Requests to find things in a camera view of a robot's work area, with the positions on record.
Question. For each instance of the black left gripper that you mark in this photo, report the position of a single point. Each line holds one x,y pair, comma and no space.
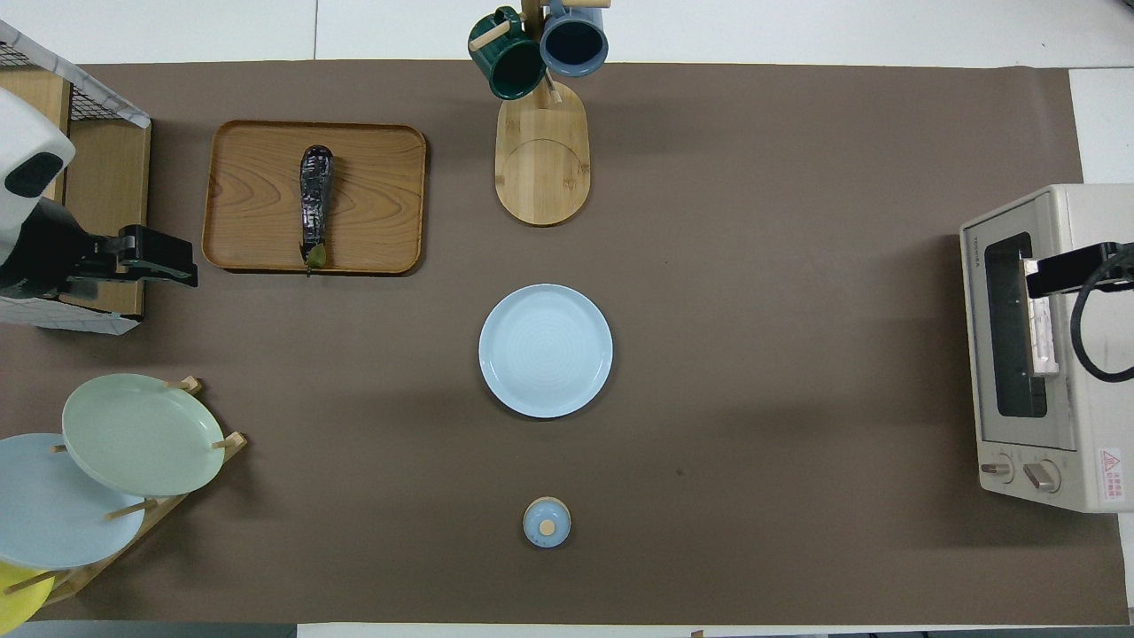
53,261

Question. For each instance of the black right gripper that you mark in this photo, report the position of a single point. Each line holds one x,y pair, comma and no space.
1121,266

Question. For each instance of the toaster oven glass door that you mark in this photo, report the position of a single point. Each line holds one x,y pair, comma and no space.
973,354

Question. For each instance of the dark purple eggplant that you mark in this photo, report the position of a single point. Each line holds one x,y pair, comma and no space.
316,190

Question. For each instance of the small light blue plate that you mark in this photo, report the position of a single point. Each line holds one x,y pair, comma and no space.
546,351

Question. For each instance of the beige oven knob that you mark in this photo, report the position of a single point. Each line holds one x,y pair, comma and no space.
1042,477
997,470

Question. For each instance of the beige toaster oven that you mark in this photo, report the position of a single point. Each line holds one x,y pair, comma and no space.
1085,483

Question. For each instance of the wooden two-tier shelf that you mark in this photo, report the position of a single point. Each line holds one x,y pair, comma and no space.
106,195

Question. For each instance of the wooden serving tray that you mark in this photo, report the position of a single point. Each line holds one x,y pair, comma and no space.
257,195

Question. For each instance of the pale green plate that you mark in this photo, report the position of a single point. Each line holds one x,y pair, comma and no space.
133,434

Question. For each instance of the wooden plate rack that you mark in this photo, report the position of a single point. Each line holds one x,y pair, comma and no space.
232,440

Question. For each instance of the large light blue plate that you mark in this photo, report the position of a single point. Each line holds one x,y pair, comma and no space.
44,505

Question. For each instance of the brown table mat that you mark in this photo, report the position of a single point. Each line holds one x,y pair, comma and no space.
753,310

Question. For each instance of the yellow plate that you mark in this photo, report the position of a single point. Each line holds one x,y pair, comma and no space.
18,602

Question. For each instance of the wooden mug tree stand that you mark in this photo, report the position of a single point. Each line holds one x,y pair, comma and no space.
542,168

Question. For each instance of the dark green mug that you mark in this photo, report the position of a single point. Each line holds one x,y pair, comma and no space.
514,66

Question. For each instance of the blue mug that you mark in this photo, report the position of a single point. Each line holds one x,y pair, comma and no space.
574,44

